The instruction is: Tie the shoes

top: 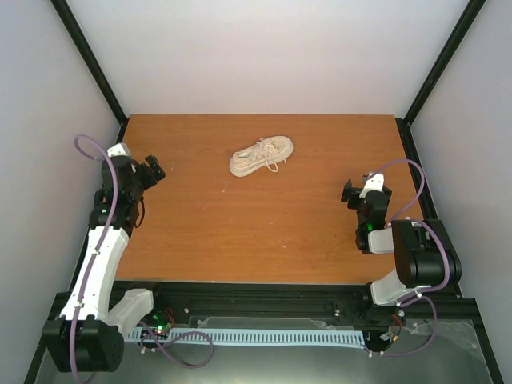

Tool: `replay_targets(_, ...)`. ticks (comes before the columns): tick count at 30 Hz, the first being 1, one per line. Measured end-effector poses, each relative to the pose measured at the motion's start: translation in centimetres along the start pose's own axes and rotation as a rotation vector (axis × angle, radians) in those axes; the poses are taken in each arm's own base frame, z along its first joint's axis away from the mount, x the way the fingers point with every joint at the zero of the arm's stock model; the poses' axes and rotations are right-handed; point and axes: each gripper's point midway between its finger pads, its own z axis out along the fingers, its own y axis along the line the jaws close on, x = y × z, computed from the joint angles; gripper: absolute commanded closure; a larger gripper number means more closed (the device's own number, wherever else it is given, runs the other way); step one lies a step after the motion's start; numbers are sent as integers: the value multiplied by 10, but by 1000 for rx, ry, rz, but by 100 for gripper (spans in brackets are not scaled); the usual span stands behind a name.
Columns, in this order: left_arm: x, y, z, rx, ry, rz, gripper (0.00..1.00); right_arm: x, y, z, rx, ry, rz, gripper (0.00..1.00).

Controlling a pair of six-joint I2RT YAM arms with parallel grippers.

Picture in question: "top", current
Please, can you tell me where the beige canvas sneaker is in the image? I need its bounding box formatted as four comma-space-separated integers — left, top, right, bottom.
229, 135, 294, 178

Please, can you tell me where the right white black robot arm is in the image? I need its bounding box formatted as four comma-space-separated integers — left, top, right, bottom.
341, 174, 462, 306

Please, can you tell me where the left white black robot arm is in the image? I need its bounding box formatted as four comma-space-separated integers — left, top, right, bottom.
42, 150, 166, 374

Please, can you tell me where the green lit circuit board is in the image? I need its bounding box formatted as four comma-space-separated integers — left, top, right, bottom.
143, 308, 176, 341

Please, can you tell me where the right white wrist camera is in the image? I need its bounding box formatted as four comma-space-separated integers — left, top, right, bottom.
361, 174, 385, 198

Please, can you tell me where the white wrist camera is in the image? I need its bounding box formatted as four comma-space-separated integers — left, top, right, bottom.
361, 174, 385, 198
107, 142, 131, 158

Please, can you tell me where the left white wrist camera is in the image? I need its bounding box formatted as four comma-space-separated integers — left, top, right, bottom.
107, 142, 131, 158

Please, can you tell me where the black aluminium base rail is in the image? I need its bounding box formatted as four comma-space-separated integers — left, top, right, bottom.
47, 279, 481, 333

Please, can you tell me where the light blue cable duct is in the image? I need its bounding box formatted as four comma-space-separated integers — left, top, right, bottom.
125, 327, 365, 348

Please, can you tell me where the left black frame post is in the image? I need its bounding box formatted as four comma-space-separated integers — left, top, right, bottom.
50, 0, 129, 128

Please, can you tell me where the black frame post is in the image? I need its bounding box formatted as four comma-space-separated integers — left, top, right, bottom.
402, 0, 487, 127
50, 0, 129, 128

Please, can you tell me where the right black frame post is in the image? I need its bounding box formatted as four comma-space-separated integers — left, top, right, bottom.
402, 0, 487, 127

